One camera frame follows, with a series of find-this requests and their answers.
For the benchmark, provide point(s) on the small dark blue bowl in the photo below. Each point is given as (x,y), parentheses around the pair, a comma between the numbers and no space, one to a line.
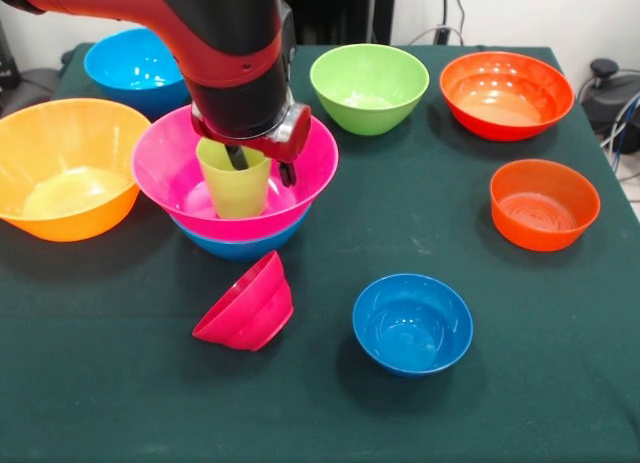
(412,328)

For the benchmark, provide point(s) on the dark green tablecloth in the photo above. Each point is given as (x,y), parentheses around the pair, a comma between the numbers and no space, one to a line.
(350,423)

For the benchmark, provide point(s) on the dark grey floor equipment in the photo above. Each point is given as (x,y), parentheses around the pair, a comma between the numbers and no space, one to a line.
(30,88)

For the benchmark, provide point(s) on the wide red-orange plastic bowl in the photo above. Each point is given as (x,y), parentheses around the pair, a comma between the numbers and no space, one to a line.
(505,93)

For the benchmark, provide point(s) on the black round floor stand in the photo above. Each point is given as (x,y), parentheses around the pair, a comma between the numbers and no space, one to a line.
(607,98)

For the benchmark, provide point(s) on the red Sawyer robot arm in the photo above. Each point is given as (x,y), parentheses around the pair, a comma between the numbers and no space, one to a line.
(200,33)

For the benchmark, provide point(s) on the large orange plastic bowl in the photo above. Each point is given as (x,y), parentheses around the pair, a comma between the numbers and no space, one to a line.
(65,173)

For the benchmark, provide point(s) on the lime green plastic bowl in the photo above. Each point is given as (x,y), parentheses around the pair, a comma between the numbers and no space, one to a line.
(370,83)

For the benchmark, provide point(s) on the black pedestal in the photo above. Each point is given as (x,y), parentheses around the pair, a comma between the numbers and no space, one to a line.
(340,13)

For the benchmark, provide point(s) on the large pink plastic bowl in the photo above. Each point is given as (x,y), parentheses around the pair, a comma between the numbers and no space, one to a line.
(170,173)

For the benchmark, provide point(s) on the light blue plastic bowl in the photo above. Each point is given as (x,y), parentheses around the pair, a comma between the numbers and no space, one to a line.
(130,73)
(240,245)

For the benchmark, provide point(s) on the lime green plastic cup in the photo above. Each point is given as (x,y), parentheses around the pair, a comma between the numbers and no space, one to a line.
(237,193)

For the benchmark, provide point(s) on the small crimson red bowl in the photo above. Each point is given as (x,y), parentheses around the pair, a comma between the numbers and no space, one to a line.
(250,308)

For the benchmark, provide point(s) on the small red-orange plastic bowl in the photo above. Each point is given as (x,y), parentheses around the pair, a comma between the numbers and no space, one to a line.
(545,208)

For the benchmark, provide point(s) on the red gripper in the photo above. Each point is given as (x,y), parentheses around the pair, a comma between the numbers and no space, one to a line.
(295,138)

